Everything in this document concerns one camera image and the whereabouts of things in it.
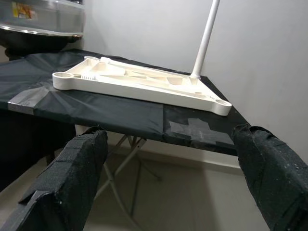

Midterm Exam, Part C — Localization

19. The black wok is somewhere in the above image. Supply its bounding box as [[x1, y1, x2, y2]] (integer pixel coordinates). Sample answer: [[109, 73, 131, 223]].
[[0, 24, 84, 55]]

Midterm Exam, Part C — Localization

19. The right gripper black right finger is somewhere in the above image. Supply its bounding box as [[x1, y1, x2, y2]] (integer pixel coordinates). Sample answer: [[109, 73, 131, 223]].
[[231, 124, 308, 231]]

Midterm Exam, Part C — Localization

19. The grey metal table leg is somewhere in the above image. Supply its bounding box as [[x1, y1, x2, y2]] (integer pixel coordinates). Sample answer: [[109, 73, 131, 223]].
[[93, 133, 162, 217]]

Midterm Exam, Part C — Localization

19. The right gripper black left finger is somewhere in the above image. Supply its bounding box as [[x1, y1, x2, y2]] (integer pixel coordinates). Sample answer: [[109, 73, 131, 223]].
[[0, 124, 109, 231]]

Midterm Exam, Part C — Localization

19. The clear plastic container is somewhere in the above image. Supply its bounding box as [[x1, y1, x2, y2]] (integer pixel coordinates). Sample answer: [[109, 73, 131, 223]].
[[0, 0, 86, 34]]

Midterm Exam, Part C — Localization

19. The white plastic table top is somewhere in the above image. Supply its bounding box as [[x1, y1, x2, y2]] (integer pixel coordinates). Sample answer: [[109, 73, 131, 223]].
[[51, 55, 233, 116]]

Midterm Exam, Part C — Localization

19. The black tablecloth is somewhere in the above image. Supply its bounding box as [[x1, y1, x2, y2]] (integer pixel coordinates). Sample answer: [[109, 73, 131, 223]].
[[0, 48, 253, 193]]

